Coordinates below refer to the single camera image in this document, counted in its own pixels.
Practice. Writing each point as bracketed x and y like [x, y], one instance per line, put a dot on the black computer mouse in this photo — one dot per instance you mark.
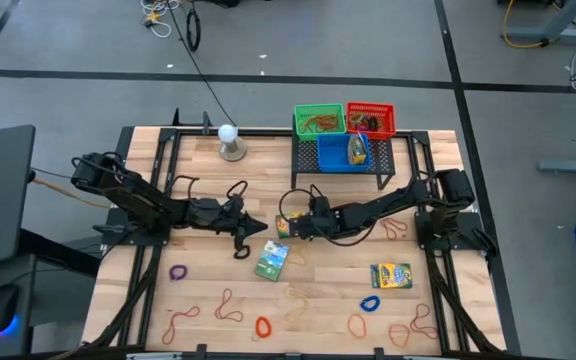
[0, 302]

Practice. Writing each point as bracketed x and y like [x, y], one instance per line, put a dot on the white light bulb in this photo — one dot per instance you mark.
[227, 133]

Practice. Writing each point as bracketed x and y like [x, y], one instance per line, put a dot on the black perforated metal shelf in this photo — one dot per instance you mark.
[307, 157]

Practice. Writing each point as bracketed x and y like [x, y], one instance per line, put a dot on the yellow green marker box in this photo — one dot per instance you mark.
[392, 276]

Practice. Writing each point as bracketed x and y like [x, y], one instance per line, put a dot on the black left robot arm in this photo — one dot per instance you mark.
[138, 192]

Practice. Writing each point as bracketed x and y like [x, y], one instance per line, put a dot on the silver metal bracket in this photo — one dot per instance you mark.
[153, 356]

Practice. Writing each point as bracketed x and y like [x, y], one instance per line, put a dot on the orange rubber band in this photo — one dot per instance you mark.
[349, 325]
[390, 335]

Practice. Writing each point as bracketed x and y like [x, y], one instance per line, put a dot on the grey desk foot bar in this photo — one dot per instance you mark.
[568, 166]

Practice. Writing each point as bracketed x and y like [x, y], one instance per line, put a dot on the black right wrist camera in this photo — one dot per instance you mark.
[320, 205]

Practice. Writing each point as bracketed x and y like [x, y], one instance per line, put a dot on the green plastic mesh basket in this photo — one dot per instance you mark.
[302, 132]

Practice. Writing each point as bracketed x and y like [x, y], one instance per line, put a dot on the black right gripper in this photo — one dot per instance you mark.
[323, 225]

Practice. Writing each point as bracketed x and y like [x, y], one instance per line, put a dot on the red plastic mesh basket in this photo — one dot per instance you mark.
[388, 112]

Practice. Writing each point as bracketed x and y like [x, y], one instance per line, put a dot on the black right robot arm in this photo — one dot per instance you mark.
[388, 205]

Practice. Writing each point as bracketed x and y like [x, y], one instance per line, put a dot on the yellow rubber band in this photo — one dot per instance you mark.
[302, 121]
[300, 300]
[299, 262]

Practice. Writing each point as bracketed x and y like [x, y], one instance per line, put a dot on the grey desk base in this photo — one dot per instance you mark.
[553, 34]

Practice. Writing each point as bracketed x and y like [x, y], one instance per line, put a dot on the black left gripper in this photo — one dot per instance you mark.
[218, 216]

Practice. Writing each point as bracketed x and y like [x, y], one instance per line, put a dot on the grey side desk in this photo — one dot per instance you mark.
[24, 300]

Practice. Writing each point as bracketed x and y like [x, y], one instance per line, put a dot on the blue plastic mesh basket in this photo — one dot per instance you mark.
[333, 155]

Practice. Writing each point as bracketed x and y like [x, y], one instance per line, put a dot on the yellow crayon box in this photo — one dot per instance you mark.
[282, 227]

